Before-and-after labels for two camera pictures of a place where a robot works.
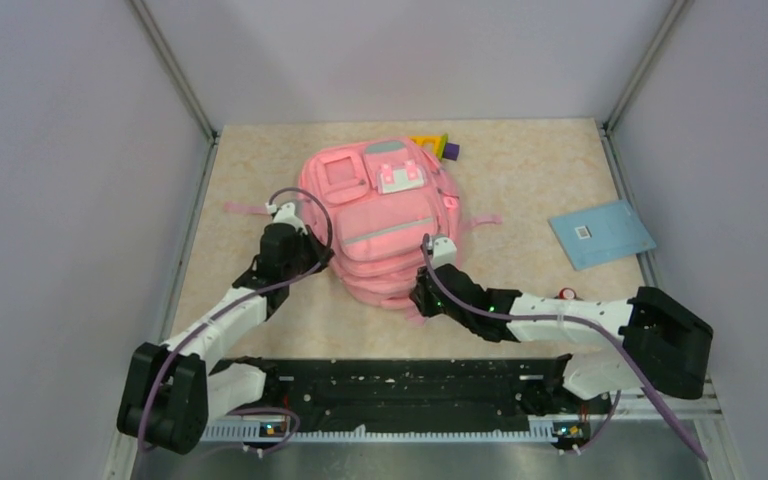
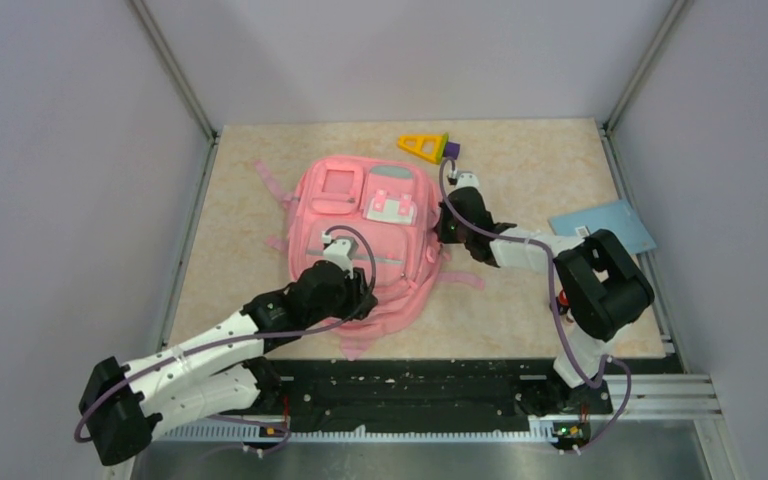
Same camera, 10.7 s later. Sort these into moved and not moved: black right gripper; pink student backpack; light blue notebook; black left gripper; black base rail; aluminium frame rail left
Moved: black right gripper; pink student backpack; black left gripper
Not moved: black base rail; aluminium frame rail left; light blue notebook
